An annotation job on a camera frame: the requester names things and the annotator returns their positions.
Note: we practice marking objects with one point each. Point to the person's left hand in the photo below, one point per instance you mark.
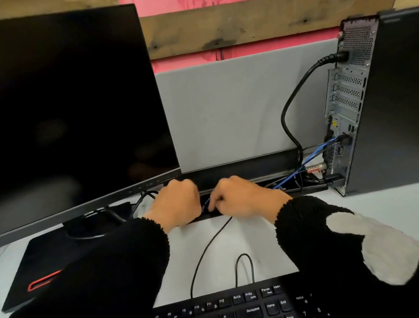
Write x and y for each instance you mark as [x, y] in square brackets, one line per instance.
[177, 203]

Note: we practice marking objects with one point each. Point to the person's right hand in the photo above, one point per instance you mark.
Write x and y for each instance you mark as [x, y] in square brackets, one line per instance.
[245, 199]

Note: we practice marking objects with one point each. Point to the black desktop tower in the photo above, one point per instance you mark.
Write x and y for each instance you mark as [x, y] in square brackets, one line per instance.
[405, 102]

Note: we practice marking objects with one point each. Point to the person's right forearm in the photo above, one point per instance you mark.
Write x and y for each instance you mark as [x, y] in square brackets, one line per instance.
[373, 265]

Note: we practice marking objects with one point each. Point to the person's left forearm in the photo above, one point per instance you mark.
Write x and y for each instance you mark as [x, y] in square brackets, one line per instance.
[78, 309]

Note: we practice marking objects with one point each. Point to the black computer monitor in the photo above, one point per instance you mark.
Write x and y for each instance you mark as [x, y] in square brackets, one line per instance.
[46, 125]

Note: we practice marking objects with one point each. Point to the long weathered wooden plank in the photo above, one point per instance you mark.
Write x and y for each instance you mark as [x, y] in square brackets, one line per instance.
[269, 16]

